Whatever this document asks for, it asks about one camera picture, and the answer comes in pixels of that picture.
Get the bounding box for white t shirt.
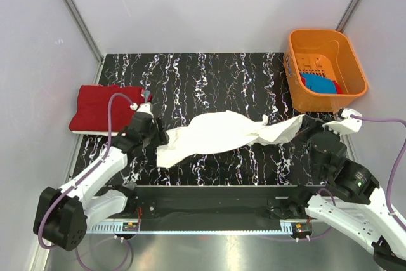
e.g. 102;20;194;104
72;131;109;136
156;110;304;168

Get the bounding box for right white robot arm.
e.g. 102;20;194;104
288;109;405;270

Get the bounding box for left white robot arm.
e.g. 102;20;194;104
33;112;169;251

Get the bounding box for folded grey t shirt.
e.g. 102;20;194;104
143;90;150;101

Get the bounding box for folded white t shirt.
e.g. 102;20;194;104
72;131;109;136

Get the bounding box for red t shirt in basket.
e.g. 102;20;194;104
332;81;343;94

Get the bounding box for folded red t shirt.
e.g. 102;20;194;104
69;85;145;135

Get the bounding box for blue t shirt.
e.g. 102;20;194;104
300;73;338;94

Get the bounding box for orange plastic basket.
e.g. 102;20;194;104
284;29;368;113

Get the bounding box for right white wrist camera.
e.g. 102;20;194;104
323;108;362;135

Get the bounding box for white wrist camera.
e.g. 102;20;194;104
323;108;362;135
131;102;153;116

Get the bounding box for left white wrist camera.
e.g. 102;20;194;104
131;102;153;116

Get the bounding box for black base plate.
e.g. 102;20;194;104
134;185;319;227

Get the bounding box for grey slotted cable duct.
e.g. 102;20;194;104
87;219;292;235

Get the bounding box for left corner aluminium post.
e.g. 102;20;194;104
63;0;104;64

